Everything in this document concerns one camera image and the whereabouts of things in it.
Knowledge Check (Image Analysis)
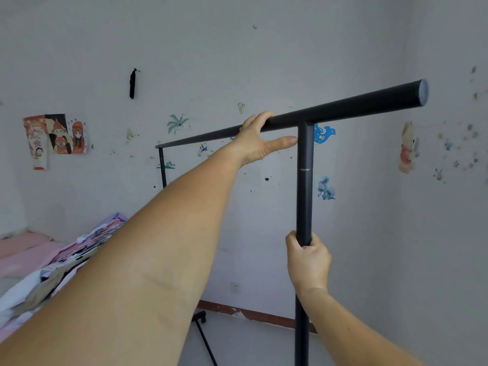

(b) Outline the person's left forearm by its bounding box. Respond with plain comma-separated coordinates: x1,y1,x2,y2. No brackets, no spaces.
0,143,245,366

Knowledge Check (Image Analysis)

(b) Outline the bear wall sticker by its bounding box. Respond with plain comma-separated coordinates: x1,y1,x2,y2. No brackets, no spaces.
398,121,421,175

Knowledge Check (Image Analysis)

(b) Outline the person's right forearm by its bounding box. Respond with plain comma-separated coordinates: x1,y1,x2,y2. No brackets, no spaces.
295,287,424,366

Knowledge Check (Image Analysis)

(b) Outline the pile of mixed clothes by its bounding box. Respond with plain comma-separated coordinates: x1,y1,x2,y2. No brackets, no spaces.
0,212,129,329

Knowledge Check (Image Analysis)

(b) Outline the scatter of small star stickers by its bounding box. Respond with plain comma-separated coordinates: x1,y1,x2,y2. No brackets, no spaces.
432,66,482,184

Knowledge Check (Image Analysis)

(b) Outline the palm tree wall sticker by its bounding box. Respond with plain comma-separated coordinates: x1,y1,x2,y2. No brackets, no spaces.
166,114,190,135

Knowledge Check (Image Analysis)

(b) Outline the pink bed sheet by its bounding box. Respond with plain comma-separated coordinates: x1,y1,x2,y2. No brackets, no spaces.
0,231,66,279

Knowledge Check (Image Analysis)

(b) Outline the brown baseboard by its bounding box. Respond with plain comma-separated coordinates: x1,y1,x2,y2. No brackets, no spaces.
197,299,318,334

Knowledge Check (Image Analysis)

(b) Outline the blue mushroom wall sticker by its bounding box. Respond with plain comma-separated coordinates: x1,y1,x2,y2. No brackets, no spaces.
317,176,336,201

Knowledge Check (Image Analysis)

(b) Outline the cartoon wall poster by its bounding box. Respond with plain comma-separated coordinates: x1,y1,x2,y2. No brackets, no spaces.
23,114,88,171

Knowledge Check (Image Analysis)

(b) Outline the blue dolphin wall sticker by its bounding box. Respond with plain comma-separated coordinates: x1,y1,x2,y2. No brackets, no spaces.
314,124,336,145

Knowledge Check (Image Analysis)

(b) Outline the black metal clothes rack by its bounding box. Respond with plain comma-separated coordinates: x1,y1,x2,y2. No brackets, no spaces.
155,79,429,366

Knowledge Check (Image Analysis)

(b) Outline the person's right hand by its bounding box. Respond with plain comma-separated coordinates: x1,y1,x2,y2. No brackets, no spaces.
285,230,332,296

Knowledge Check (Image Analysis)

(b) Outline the person's left hand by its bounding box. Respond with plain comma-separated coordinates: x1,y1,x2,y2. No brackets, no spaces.
229,111,297,167

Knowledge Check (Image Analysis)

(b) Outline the black hanging wall strap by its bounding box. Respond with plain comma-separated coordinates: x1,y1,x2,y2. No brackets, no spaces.
129,68,141,100

